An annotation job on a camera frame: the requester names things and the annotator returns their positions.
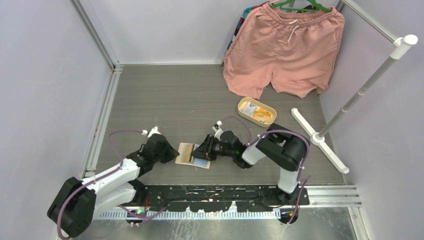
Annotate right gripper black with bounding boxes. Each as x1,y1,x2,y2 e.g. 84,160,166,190
190,135,235,162

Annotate colourful garment behind shorts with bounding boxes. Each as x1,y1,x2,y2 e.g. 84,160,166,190
224,1,270,56

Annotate green clothes hanger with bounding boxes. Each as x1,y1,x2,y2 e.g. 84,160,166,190
270,0,332,13

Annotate orange credit card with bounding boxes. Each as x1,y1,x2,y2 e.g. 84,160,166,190
253,108,273,123

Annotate white clothes rack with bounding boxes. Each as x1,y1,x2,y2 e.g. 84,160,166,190
291,0,419,174

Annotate beige leather card holder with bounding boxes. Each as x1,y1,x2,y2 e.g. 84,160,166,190
175,142,211,169

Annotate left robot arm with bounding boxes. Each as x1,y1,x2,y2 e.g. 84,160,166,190
47,128,179,240

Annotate yellow card with dark stripe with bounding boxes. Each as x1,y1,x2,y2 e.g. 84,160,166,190
181,142,199,165

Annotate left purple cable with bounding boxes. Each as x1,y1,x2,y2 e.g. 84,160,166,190
56,129,167,240

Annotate white card in tray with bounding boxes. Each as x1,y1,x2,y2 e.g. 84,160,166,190
240,102,258,117

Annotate pink shorts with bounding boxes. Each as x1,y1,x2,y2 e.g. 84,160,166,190
222,3,345,99

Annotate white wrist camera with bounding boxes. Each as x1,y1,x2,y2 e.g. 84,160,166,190
212,120,224,140
141,126,162,138

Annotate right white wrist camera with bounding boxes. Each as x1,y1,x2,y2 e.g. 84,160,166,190
212,120,224,140

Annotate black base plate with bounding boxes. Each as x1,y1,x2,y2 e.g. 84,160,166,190
124,185,310,213

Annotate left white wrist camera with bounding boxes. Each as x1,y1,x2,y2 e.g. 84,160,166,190
141,126,162,138

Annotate yellow oval tray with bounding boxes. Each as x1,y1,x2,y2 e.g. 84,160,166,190
237,97,278,128

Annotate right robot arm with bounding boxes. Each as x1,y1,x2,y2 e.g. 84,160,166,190
190,123,311,206

